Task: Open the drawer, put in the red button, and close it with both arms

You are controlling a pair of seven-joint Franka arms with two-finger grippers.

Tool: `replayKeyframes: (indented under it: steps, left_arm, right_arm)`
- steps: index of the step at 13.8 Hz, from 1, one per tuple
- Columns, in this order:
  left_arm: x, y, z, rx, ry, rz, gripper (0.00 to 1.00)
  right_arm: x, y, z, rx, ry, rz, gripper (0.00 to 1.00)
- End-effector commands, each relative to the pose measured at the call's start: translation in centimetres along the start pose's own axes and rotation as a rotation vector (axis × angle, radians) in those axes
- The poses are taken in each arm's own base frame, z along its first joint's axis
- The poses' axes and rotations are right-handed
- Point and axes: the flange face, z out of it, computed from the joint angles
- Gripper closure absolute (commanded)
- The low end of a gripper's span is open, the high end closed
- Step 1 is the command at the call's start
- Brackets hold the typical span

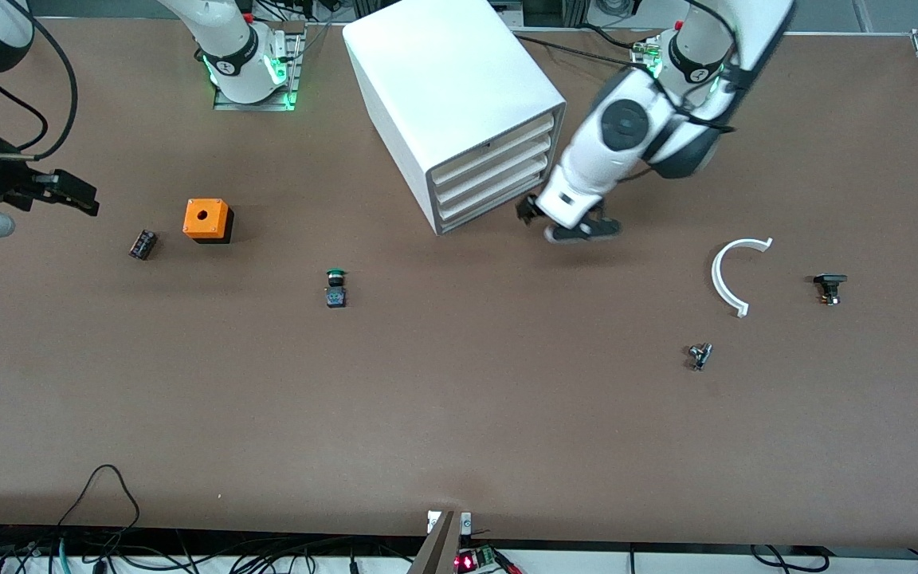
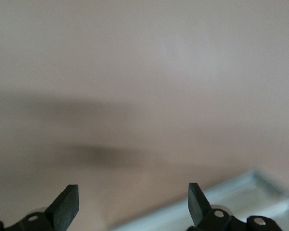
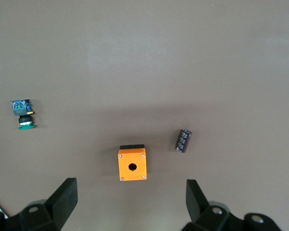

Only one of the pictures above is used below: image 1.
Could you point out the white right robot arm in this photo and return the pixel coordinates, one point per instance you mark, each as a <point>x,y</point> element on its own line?
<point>228,40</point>

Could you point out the circuit board with red display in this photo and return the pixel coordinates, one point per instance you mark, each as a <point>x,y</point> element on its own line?
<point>467,563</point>

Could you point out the aluminium camera post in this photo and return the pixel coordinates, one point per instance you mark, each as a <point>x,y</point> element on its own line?
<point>439,550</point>

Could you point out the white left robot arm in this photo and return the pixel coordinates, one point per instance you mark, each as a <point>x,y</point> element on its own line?
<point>610,159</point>

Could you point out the orange button enclosure box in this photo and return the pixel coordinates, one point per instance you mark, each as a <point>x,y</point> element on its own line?
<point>204,215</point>

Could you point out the small black connector block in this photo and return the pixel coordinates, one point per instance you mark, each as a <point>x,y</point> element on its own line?
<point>143,244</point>

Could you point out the small metal clamp part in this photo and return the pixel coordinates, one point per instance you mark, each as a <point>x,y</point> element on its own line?
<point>700,355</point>

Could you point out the small black switch part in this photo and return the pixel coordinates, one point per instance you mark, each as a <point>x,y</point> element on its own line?
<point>829,281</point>

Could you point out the white curved plastic part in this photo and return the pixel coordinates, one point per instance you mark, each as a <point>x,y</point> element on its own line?
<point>715,275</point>

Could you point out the green push button switch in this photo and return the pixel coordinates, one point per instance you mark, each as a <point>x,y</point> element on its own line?
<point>336,299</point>

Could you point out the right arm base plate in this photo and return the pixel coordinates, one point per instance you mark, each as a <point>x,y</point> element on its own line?
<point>276,102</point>

